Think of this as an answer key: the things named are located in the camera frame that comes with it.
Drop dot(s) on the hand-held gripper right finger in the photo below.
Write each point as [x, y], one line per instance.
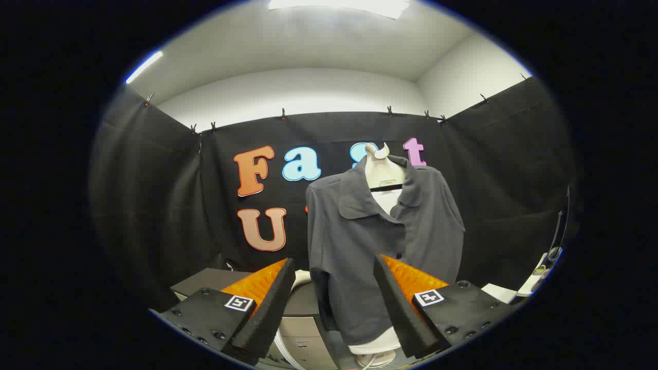
[398, 313]

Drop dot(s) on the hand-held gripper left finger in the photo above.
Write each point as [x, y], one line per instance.
[270, 313]

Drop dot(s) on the dark grey button shirt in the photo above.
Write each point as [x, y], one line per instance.
[354, 257]

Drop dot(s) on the grey drawer cabinet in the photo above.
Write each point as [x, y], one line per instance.
[303, 334]

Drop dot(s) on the cluttered white side table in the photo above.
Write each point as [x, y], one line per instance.
[534, 277]

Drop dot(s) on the white mannequin torso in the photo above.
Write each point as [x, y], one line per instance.
[383, 172]

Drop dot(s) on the row of black cloth clips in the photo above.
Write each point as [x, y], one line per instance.
[282, 113]

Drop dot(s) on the narrow ceiling light strip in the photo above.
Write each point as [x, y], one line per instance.
[144, 67]

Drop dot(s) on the large ceiling light panel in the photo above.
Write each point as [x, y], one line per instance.
[339, 6]

